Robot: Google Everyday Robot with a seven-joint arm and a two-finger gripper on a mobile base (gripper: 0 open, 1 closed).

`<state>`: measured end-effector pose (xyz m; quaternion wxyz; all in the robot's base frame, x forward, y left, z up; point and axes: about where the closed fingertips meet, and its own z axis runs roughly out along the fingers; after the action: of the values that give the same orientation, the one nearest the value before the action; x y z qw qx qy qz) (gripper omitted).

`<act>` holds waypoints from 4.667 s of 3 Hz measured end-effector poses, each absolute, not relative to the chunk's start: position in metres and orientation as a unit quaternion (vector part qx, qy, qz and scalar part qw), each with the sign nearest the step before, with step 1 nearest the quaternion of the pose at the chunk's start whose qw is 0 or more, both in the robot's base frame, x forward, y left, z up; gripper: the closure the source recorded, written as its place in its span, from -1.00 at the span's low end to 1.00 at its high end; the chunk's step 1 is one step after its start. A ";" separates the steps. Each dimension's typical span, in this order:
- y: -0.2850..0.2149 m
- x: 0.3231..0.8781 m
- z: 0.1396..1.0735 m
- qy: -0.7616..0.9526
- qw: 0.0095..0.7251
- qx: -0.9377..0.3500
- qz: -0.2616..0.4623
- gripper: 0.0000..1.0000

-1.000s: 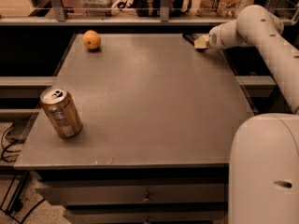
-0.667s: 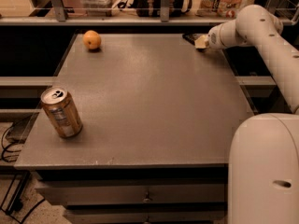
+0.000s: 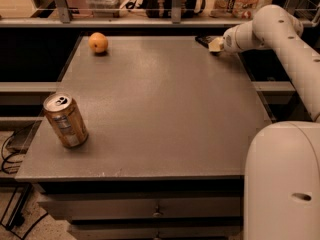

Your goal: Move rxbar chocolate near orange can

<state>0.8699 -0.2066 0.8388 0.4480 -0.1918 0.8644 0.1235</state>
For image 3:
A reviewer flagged grey drawer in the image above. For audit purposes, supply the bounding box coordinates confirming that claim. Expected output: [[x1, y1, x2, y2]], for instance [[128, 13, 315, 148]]
[[38, 194, 243, 221], [68, 218, 242, 240]]

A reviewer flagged black rxbar chocolate bar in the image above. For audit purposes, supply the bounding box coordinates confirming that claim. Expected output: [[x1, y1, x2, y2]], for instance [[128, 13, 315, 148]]
[[195, 36, 215, 49]]

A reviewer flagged orange soda can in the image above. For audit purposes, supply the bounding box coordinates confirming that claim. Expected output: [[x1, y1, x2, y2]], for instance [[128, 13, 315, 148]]
[[43, 92, 88, 148]]

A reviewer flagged grey drawer cabinet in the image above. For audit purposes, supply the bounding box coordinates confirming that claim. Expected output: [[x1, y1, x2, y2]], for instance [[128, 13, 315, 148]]
[[15, 34, 278, 240]]

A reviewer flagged upper grey drawer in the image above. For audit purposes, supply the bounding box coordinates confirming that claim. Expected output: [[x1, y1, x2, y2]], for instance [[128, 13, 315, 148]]
[[38, 194, 243, 221]]

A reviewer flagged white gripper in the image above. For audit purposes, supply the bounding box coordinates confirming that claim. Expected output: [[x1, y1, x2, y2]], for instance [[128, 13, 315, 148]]
[[208, 26, 242, 53]]

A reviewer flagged grey box on floor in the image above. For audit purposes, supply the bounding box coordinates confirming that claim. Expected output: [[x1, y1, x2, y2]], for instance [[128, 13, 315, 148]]
[[5, 127, 36, 153]]

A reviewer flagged lower grey drawer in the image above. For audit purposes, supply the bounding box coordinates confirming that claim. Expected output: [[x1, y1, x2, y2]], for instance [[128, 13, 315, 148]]
[[68, 218, 242, 240]]

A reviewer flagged orange fruit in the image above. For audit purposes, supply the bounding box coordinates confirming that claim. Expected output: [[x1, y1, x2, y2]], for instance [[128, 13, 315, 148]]
[[88, 32, 108, 54]]

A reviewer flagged grey metal shelf rail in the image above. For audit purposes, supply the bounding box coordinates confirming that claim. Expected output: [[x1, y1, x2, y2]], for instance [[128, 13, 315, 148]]
[[0, 0, 320, 29]]

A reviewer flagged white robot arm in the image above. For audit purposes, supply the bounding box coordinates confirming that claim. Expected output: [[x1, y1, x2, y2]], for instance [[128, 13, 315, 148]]
[[209, 5, 320, 240]]

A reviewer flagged black cables left floor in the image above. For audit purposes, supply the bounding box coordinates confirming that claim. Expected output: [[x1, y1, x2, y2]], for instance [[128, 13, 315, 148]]
[[0, 123, 49, 240]]

